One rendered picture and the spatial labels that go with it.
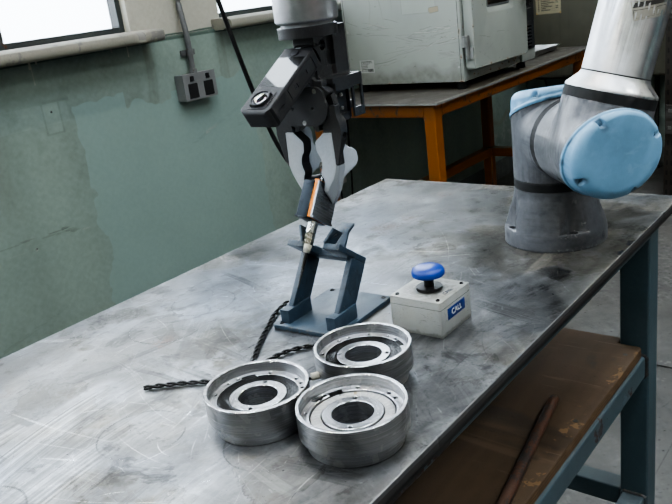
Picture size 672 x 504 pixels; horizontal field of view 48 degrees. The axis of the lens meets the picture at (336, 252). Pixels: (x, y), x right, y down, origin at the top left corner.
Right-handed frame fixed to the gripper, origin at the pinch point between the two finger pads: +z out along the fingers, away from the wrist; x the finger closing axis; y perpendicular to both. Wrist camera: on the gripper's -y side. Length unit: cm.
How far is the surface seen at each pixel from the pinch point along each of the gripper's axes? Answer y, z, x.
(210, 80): 123, 1, 137
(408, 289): 0.8, 11.7, -11.1
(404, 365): -13.2, 13.6, -18.4
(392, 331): -8.1, 12.8, -14.0
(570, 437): 21, 41, -24
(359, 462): -26.9, 15.6, -21.5
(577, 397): 31, 41, -21
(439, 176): 167, 45, 74
